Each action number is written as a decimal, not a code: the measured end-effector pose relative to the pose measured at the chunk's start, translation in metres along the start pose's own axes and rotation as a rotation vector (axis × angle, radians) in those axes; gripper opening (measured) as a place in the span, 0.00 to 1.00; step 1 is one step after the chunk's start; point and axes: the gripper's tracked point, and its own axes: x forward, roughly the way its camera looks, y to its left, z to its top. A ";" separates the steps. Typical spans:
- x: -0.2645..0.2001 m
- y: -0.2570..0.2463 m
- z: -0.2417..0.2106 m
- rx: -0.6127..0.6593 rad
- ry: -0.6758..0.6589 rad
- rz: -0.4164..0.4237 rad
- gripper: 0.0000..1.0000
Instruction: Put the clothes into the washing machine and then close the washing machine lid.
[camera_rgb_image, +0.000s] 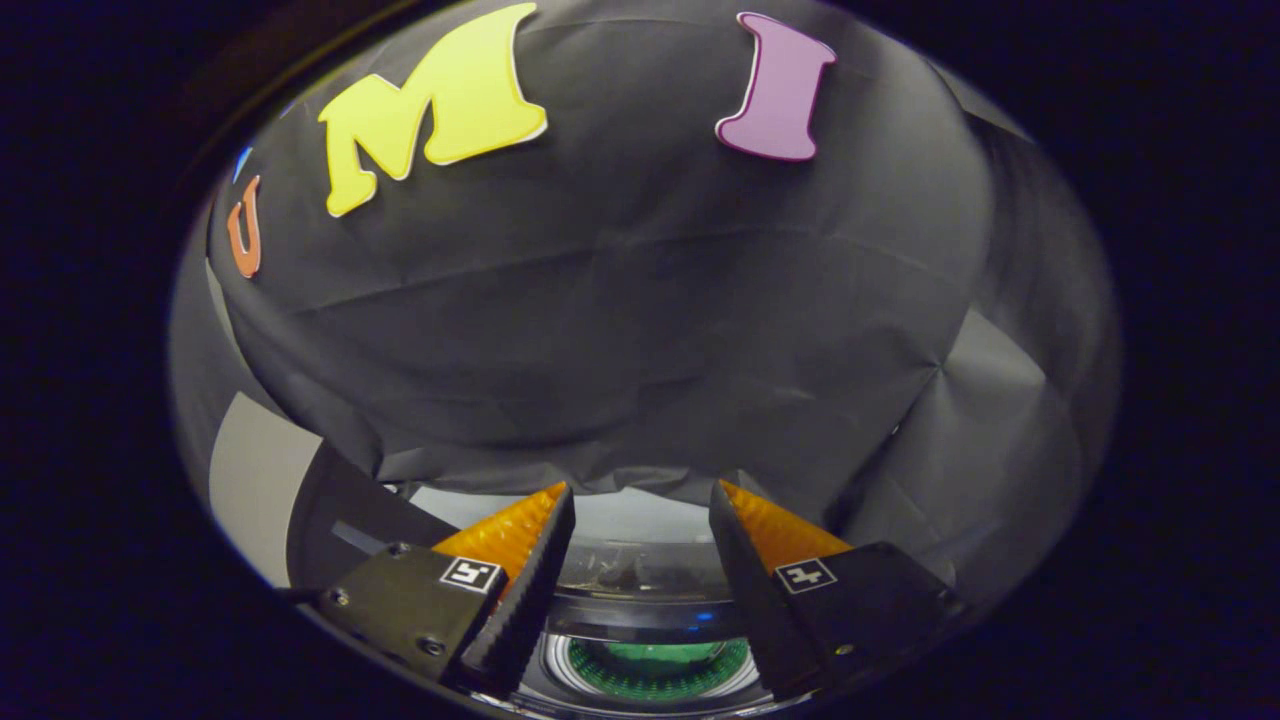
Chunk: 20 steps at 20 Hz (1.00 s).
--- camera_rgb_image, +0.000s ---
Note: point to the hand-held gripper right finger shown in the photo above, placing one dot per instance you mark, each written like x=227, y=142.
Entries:
x=750, y=600

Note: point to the grey washing machine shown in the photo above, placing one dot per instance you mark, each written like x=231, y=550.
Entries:
x=330, y=520

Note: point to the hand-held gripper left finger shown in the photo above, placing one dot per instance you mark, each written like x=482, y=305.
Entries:
x=530, y=600

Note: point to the dark glass washing machine lid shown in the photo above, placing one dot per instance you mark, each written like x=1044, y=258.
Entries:
x=640, y=570

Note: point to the green polo shirt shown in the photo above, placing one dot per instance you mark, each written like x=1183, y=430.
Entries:
x=650, y=655

